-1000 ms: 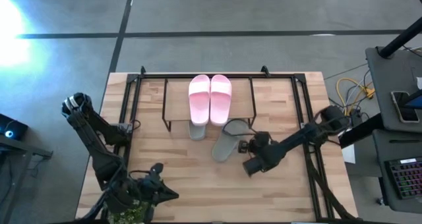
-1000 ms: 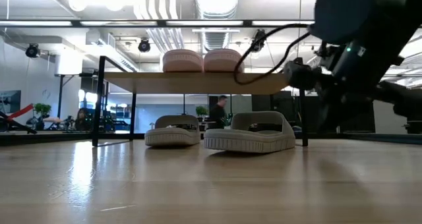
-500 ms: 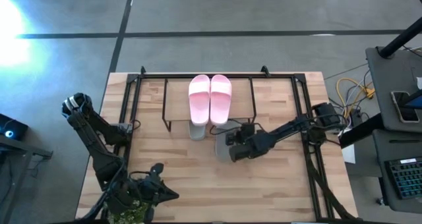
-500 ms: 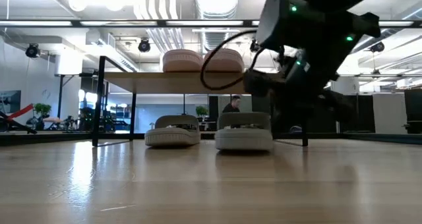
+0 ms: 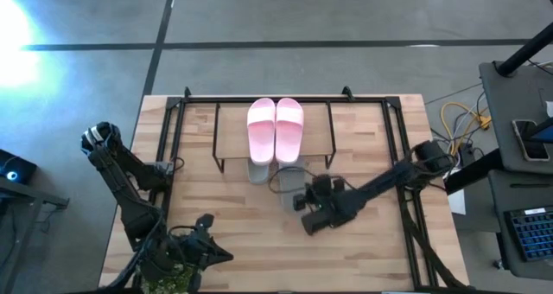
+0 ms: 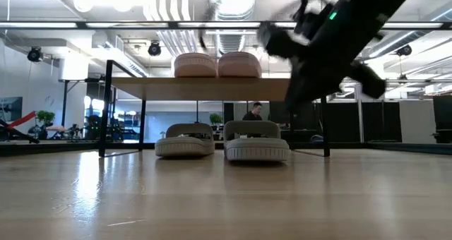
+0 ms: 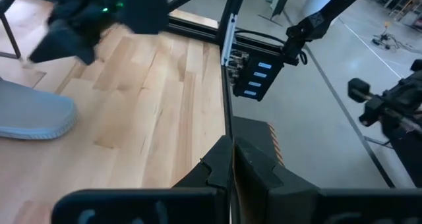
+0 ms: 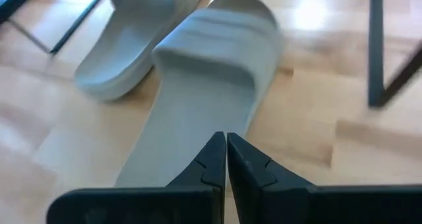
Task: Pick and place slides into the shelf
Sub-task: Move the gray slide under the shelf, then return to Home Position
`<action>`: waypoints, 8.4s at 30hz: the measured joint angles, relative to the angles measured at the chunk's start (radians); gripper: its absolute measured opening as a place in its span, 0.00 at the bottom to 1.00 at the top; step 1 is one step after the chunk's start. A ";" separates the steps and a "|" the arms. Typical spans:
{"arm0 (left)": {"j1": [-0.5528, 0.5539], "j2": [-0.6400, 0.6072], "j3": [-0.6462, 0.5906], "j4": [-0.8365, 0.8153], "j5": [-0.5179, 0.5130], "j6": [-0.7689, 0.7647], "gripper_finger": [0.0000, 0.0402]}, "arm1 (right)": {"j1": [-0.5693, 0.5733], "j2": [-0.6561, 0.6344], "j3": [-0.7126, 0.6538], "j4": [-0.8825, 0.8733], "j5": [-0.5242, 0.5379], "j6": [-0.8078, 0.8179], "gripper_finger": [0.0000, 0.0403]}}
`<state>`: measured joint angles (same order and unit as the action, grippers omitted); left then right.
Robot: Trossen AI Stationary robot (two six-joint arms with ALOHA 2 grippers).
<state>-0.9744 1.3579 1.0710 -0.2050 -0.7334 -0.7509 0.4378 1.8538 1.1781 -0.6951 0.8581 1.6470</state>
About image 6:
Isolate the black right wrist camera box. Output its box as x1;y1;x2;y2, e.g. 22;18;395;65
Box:
317;3;352;35

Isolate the background potted plant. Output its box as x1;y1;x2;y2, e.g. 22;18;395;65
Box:
35;109;57;128
209;113;224;131

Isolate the grey slide sandal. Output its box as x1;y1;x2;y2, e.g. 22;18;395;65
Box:
155;123;215;158
223;120;291;162

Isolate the red exercise bench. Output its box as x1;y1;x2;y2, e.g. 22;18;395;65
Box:
0;111;40;145

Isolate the person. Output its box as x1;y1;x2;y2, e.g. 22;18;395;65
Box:
242;102;264;122

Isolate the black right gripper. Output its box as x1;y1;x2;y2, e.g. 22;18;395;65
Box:
258;6;386;111

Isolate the wooden shelf with black legs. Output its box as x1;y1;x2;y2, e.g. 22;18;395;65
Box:
98;59;331;158

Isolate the black ceiling spotlight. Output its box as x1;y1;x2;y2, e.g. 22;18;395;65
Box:
27;47;44;64
147;41;162;57
395;44;413;58

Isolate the black metal table frame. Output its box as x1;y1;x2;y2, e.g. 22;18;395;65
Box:
0;20;452;157

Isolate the pink slide sandal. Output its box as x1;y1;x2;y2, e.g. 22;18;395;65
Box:
174;52;218;78
218;52;263;79

